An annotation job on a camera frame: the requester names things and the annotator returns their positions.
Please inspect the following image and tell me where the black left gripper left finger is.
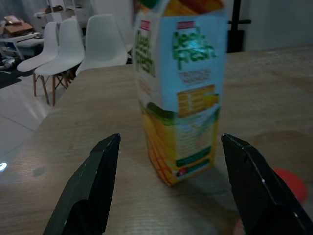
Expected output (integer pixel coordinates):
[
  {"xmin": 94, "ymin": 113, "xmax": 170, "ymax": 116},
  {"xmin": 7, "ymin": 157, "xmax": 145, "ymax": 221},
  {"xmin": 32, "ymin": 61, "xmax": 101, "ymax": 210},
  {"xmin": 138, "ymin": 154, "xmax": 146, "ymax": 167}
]
[{"xmin": 43, "ymin": 133, "xmax": 121, "ymax": 235}]

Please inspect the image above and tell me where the red-capped bottle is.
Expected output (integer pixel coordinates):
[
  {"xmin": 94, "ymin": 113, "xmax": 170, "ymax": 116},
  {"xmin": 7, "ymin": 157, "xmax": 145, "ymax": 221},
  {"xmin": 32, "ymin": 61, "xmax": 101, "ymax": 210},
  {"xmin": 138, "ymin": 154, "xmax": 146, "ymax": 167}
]
[{"xmin": 273, "ymin": 167, "xmax": 308, "ymax": 202}]

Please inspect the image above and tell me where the brown cardboard box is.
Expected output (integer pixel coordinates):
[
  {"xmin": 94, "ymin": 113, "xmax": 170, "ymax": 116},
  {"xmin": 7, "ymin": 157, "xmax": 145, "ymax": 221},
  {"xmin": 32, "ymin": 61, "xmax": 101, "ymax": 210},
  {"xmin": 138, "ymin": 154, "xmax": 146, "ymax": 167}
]
[{"xmin": 2, "ymin": 15, "xmax": 34, "ymax": 37}]

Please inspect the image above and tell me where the white shelf unit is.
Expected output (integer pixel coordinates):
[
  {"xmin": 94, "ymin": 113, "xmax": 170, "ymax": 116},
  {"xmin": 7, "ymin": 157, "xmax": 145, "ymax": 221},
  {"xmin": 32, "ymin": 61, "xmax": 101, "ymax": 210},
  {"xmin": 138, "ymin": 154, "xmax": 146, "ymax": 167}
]
[{"xmin": 33, "ymin": 0, "xmax": 98, "ymax": 28}]

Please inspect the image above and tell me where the white desk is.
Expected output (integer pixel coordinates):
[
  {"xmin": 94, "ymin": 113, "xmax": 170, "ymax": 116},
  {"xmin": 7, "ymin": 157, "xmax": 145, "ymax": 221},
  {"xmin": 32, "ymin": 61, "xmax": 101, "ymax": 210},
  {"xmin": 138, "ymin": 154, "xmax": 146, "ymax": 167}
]
[{"xmin": 0, "ymin": 31, "xmax": 45, "ymax": 61}]

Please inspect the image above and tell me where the mango juice carton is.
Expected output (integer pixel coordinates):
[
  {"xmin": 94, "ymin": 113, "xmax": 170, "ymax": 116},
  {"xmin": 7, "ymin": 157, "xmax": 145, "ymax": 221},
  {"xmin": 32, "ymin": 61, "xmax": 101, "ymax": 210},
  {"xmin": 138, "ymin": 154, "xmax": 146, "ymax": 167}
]
[{"xmin": 133, "ymin": 0, "xmax": 230, "ymax": 188}]

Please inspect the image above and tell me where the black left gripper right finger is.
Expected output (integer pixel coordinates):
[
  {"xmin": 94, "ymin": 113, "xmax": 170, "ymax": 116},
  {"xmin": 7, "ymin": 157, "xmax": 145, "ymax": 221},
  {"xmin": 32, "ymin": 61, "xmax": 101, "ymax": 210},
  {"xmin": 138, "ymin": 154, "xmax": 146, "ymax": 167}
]
[{"xmin": 221, "ymin": 133, "xmax": 313, "ymax": 235}]

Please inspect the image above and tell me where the black metal stand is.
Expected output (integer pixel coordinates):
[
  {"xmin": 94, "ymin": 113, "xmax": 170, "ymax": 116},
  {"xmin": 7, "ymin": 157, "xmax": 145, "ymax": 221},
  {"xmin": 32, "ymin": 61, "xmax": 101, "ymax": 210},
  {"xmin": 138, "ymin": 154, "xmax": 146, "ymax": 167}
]
[{"xmin": 226, "ymin": 0, "xmax": 252, "ymax": 53}]

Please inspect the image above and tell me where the white plastic chair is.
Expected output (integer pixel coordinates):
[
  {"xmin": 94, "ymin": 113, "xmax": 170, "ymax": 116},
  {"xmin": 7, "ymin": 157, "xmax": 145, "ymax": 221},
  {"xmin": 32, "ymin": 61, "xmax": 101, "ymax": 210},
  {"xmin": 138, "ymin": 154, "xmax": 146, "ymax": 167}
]
[
  {"xmin": 33, "ymin": 17, "xmax": 86, "ymax": 106},
  {"xmin": 16, "ymin": 21, "xmax": 60, "ymax": 73},
  {"xmin": 75, "ymin": 14, "xmax": 130, "ymax": 77}
]

